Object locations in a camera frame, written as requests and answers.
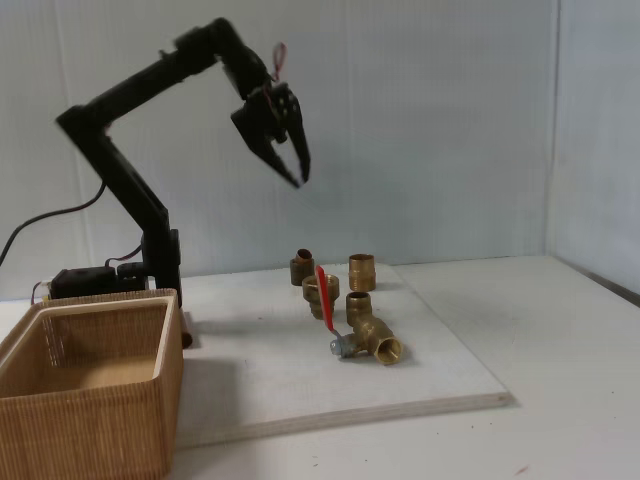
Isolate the brass ball valve red handle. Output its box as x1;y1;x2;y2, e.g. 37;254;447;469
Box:
314;265;404;368

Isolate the black control box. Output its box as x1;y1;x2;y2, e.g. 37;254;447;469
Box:
49;267;149;301

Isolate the dark copper pipe coupling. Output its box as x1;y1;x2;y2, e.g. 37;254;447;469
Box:
289;248;316;287

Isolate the large brass threaded nipple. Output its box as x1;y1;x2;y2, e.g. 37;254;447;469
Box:
348;253;376;293

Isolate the small brass threaded nipple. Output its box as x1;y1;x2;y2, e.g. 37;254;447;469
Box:
345;291;372;326

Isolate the brown copper pipe piece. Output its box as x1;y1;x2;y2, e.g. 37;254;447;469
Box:
180;310;196;350

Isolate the white painted plywood board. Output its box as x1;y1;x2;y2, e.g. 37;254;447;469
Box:
174;262;516;449

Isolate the brass hose barb reducer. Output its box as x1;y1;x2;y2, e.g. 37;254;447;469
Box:
301;273;342;321

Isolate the black power cable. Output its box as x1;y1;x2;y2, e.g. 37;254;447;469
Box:
0;179;108;269

